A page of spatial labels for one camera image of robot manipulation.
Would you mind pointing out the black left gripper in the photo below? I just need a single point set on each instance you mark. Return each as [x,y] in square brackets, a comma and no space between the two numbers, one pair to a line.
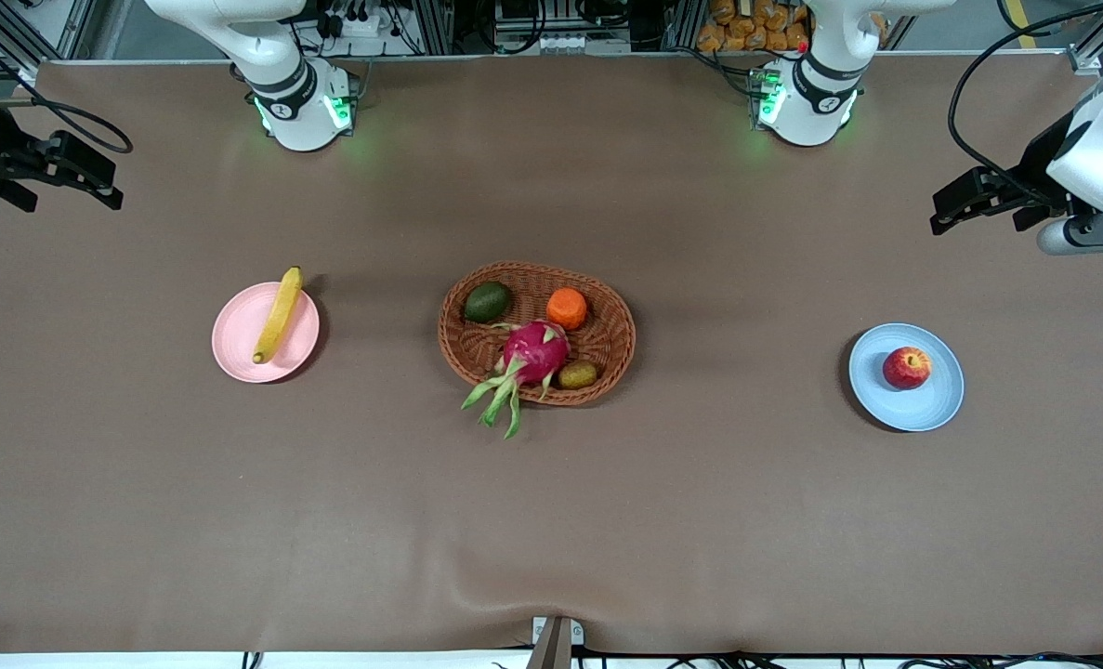
[1034,169]

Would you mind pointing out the red apple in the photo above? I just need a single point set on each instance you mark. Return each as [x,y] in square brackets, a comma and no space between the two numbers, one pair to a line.
[907,368]

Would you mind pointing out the yellow banana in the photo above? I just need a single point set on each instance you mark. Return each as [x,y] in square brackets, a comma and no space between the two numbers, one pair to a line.
[278,316]

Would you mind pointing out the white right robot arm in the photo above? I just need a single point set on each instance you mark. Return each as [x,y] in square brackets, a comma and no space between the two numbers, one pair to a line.
[300,121]

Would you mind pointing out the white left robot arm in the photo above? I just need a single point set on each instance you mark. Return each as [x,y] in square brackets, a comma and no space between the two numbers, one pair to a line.
[811,111]

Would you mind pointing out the blue plate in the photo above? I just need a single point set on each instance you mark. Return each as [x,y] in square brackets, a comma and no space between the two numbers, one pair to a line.
[932,409]

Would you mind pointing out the pink plate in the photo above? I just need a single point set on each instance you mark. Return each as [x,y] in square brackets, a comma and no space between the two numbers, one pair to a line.
[240,339]

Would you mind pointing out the bag of bread rolls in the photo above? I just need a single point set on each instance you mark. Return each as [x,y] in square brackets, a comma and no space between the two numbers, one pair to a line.
[746,28]

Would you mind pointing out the white power strip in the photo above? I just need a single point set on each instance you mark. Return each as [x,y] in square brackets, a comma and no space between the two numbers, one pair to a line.
[356,26]

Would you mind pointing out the brown wicker basket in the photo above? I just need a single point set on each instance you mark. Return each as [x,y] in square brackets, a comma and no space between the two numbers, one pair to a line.
[607,316]

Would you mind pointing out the orange fruit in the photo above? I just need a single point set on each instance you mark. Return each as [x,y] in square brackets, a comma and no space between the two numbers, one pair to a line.
[566,308]

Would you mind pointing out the brown kiwi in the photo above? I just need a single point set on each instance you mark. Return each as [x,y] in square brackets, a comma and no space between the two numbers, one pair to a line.
[578,374]

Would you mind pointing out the green avocado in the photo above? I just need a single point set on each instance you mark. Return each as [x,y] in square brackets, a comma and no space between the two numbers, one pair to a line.
[487,302]

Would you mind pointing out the pink dragon fruit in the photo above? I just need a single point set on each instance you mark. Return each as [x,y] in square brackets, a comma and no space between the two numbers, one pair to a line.
[540,350]

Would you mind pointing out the brown table mat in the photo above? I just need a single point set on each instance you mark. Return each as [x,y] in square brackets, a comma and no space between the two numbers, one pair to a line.
[551,520]

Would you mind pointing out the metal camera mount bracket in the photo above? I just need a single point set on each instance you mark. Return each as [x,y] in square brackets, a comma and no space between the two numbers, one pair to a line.
[556,641]

